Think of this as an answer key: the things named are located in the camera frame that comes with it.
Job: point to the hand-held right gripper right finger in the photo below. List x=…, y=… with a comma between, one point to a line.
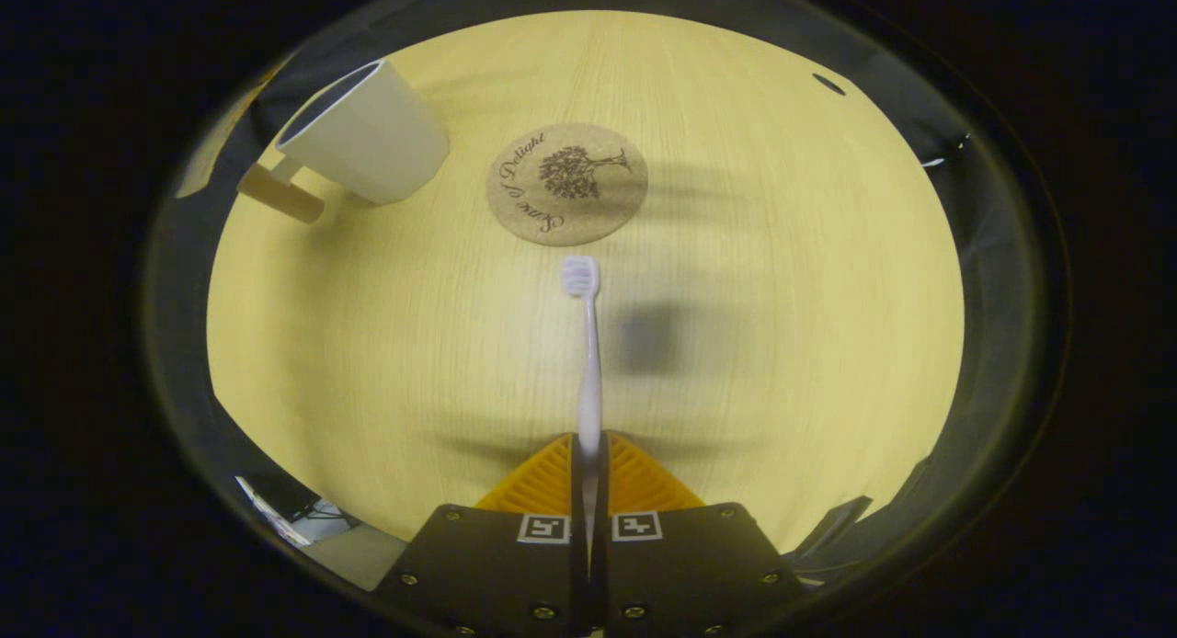
x=690, y=564

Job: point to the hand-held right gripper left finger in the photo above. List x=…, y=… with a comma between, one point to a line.
x=487, y=564

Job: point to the white toothbrush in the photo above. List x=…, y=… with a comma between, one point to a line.
x=589, y=381

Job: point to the round cork coaster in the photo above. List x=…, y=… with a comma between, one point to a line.
x=524, y=165

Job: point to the wooden desktop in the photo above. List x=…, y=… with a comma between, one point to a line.
x=782, y=298

